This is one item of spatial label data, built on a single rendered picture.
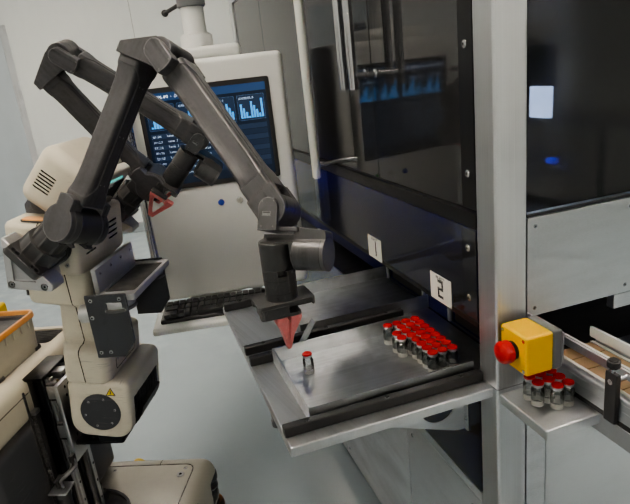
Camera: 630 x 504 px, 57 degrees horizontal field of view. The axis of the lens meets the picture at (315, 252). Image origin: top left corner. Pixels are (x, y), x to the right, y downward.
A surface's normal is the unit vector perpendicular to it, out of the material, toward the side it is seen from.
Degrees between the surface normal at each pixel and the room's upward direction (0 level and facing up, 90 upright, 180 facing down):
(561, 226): 90
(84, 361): 90
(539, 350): 90
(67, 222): 68
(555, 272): 90
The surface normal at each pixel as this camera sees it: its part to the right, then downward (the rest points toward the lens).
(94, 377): -0.08, 0.32
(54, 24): 0.31, 0.26
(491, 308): -0.94, 0.19
